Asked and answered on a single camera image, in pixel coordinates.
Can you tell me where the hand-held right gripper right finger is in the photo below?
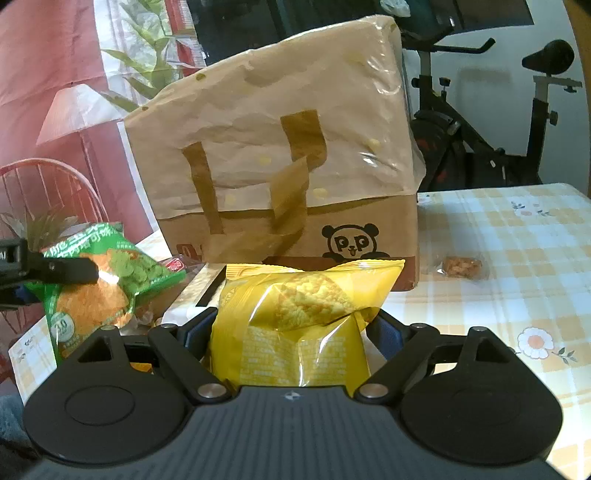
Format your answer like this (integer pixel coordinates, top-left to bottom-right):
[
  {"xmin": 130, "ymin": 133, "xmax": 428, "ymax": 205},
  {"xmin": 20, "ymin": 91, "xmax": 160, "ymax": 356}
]
[{"xmin": 353, "ymin": 310, "xmax": 517, "ymax": 403}]

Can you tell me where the printed red wall cloth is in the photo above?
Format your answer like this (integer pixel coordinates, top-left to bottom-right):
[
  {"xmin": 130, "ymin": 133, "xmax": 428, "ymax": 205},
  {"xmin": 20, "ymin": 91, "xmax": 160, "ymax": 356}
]
[{"xmin": 0, "ymin": 0, "xmax": 204, "ymax": 259}]

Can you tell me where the brown taped cardboard box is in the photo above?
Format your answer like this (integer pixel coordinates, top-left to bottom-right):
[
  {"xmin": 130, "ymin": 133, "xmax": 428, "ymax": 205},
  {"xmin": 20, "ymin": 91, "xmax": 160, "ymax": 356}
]
[{"xmin": 124, "ymin": 15, "xmax": 428, "ymax": 296}]

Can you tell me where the brown candy in clear wrapper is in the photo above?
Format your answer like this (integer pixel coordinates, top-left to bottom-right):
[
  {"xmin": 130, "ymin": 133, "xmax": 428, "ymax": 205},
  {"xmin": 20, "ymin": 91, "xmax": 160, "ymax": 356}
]
[{"xmin": 434, "ymin": 254, "xmax": 491, "ymax": 281}]

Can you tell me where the black exercise bike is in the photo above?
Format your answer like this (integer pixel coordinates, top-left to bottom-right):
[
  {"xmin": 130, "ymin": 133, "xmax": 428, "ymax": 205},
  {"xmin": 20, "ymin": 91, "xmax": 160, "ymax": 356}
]
[{"xmin": 399, "ymin": 38, "xmax": 583, "ymax": 191}]

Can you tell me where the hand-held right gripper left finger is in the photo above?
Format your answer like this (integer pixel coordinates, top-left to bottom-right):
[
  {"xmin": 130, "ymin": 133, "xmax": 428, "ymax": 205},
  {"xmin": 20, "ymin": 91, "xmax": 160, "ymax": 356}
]
[{"xmin": 74, "ymin": 308, "xmax": 232, "ymax": 404}]

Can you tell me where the dark cloth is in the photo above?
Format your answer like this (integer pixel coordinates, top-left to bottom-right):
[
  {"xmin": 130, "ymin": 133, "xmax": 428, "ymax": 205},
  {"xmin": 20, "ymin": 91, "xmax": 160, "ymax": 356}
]
[{"xmin": 0, "ymin": 394, "xmax": 42, "ymax": 462}]

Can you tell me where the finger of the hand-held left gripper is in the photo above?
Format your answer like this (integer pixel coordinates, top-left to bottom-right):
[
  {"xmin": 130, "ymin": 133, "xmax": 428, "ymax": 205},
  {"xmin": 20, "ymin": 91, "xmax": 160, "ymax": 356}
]
[
  {"xmin": 27, "ymin": 251, "xmax": 100, "ymax": 285},
  {"xmin": 0, "ymin": 284, "xmax": 36, "ymax": 308}
]

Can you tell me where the green snack packet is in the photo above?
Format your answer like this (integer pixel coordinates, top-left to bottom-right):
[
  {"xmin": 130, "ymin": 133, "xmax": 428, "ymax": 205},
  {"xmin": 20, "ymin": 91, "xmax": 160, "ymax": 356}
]
[{"xmin": 25, "ymin": 224, "xmax": 188, "ymax": 361}]

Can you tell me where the yellow snack packet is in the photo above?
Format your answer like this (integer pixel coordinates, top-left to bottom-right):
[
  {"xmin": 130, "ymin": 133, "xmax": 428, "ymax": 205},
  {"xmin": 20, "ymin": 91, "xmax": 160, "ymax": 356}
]
[{"xmin": 205, "ymin": 259, "xmax": 407, "ymax": 398}]

